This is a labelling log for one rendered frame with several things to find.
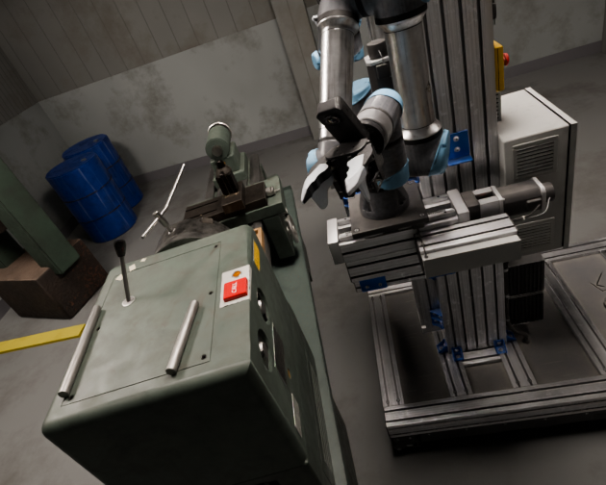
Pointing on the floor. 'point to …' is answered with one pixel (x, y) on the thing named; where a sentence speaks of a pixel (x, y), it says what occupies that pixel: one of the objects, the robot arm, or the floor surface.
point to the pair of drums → (96, 188)
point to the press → (83, 275)
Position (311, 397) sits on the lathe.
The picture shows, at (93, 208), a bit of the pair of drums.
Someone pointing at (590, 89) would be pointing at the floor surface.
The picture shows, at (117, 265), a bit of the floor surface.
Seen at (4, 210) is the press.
